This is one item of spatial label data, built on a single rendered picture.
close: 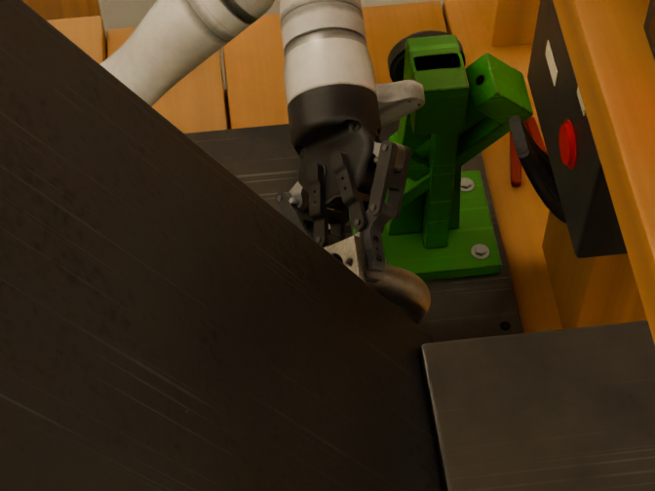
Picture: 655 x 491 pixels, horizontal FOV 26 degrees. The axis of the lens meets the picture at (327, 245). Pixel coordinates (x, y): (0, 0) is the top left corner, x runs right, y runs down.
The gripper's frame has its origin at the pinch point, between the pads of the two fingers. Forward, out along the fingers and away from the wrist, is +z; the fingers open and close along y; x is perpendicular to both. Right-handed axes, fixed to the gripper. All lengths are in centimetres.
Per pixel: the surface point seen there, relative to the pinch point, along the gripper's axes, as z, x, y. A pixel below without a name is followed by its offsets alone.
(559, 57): -6.1, -4.6, 24.8
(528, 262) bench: -11.4, 43.0, -12.2
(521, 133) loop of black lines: -9.2, 9.7, 11.4
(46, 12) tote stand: -73, 33, -83
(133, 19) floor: -112, 91, -131
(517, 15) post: -43, 48, -12
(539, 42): -9.7, -1.5, 21.5
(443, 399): 12.9, -0.3, 7.3
